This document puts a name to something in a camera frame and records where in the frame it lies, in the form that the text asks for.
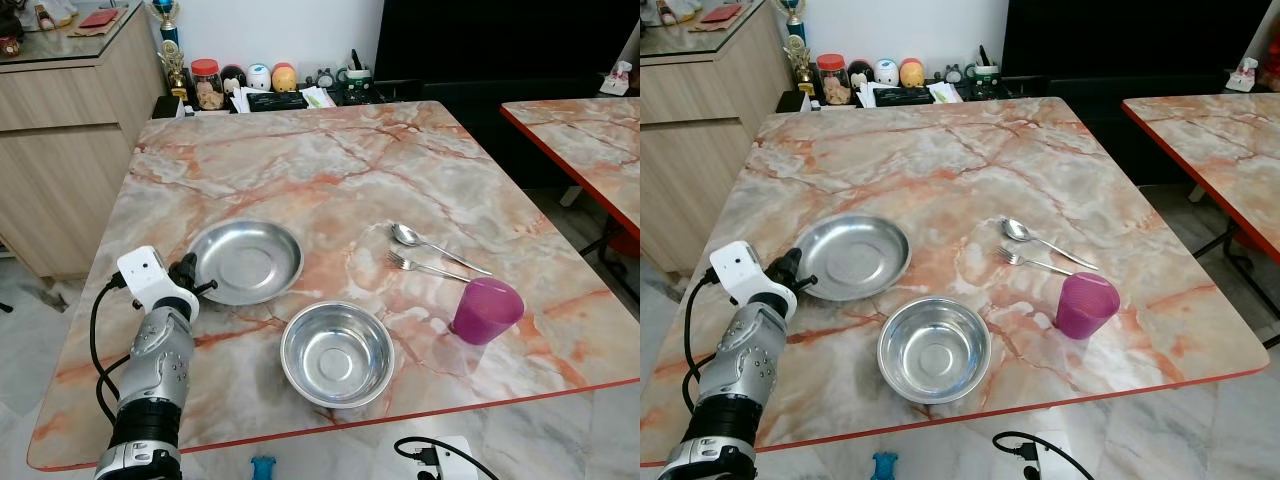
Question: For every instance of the flat black box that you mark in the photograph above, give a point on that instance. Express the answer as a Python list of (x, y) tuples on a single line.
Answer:
[(900, 97), (272, 101)]

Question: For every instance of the purple plastic cup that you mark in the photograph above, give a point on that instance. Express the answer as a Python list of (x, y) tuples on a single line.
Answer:
[(485, 312), (1087, 305)]

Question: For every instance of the marble pattern side table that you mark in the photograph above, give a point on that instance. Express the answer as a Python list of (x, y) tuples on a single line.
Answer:
[(590, 140), (1210, 150)]

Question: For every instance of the steel bowl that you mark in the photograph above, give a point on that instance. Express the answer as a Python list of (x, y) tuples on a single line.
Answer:
[(337, 355), (934, 350)]

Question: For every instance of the small dark figurine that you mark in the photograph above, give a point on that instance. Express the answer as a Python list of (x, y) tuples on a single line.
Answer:
[(233, 80), (861, 76)]

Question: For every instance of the small grey figurine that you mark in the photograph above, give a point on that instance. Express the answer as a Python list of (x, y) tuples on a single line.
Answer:
[(325, 78), (953, 74)]

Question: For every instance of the large black screen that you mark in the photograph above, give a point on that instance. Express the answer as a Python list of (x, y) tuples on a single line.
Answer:
[(1130, 45), (500, 45)]

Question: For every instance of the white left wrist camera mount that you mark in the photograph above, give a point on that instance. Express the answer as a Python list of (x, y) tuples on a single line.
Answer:
[(148, 272), (742, 268)]

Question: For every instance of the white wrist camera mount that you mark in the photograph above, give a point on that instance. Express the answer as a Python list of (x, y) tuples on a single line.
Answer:
[(742, 268), (458, 460), (148, 272), (1056, 458)]

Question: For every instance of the steel fork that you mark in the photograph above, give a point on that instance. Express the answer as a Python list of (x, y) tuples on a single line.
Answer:
[(400, 262), (1010, 257)]

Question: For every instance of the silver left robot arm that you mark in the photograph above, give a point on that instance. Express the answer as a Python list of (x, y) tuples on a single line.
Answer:
[(745, 375), (155, 380)]

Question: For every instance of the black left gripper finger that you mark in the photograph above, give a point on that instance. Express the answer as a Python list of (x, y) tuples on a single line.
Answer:
[(208, 288), (809, 283)]

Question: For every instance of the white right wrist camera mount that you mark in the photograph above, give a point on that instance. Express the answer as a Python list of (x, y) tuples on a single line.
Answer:
[(1056, 458), (458, 460)]

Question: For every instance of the small blue floor object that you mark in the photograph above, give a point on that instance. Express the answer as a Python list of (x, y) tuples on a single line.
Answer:
[(884, 465), (262, 467)]

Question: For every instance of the gold trophy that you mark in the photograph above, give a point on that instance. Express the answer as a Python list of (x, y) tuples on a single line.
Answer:
[(797, 45), (170, 50)]

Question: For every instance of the white green paper packet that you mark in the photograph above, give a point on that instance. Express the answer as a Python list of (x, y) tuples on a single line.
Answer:
[(318, 97), (946, 93)]

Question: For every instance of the steel spoon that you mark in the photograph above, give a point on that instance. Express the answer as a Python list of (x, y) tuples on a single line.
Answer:
[(1016, 230), (405, 235)]

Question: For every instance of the round orange yellow figurine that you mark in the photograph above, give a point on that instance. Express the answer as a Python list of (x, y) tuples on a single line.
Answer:
[(911, 72), (284, 77)]

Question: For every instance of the round white figurine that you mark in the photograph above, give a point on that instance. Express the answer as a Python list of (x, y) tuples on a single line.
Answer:
[(886, 72), (258, 77)]

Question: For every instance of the small white pink figurine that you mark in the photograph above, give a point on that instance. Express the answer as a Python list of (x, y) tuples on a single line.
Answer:
[(620, 78), (1245, 73)]

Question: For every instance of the red book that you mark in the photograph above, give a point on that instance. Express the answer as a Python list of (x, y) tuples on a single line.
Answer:
[(721, 13), (98, 17)]

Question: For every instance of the marble pattern dining table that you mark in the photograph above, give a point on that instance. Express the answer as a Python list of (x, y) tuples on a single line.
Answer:
[(330, 170), (940, 160)]

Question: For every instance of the light wooden cabinet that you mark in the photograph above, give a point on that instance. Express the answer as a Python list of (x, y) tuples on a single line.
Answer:
[(60, 140), (700, 140)]

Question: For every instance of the shallow steel plate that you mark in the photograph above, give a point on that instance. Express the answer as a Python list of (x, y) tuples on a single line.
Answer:
[(858, 256), (250, 262)]

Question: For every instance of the glass jar with red lid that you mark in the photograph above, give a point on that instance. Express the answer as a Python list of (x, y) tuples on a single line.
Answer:
[(207, 85), (833, 80)]

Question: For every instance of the dark green mug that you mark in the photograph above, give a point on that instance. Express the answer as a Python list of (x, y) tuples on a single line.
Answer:
[(356, 78), (985, 74)]

